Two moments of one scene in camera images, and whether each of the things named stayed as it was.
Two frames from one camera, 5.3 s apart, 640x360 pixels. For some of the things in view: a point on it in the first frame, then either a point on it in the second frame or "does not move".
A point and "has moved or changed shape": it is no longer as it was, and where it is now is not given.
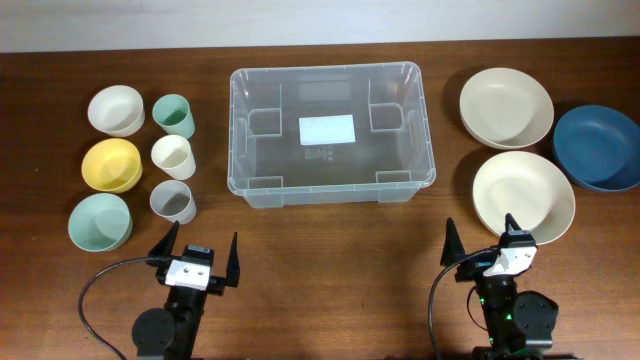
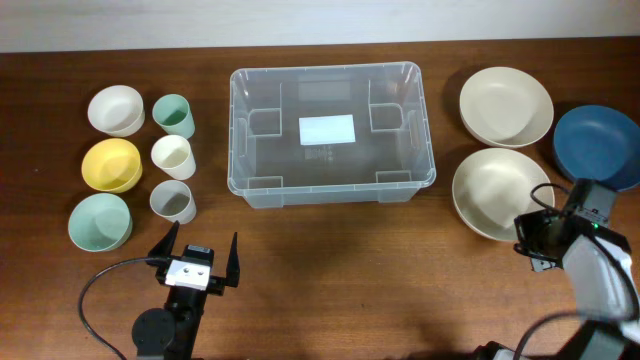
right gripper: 474,267 → 523,224
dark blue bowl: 598,147 does not move
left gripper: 215,284 does not move
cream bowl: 530,188 has moved or changed shape
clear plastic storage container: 328,134 does not move
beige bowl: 506,108 does not move
